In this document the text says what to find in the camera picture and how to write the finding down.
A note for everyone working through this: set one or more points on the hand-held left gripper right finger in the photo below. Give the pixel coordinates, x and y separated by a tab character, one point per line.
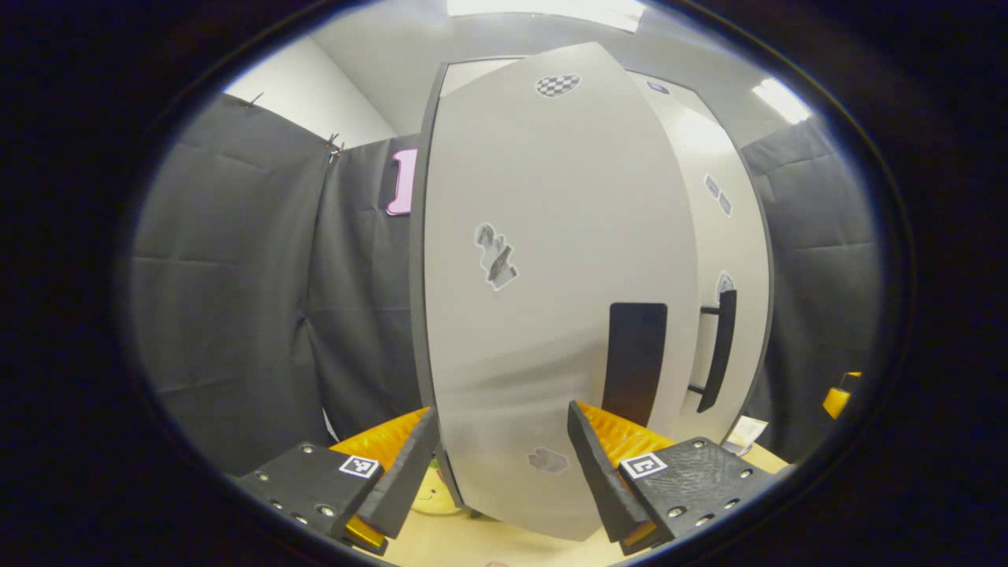
602	472

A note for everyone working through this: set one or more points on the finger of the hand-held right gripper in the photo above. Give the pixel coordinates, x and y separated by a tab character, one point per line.
839	398

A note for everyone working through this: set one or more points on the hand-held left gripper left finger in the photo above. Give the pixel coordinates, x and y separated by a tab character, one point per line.
405	472

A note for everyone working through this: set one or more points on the white shoe cabinet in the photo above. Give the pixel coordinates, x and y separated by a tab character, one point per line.
419	315

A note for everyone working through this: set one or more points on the white shoe cabinet door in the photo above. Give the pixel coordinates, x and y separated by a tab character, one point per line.
732	236
551	197

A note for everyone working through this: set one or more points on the yellow toy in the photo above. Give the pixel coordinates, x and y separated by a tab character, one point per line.
433	494

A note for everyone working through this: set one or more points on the beige book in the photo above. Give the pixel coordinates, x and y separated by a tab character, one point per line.
746	435

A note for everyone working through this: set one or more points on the black backdrop cloth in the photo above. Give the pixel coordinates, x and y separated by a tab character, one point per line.
236	276

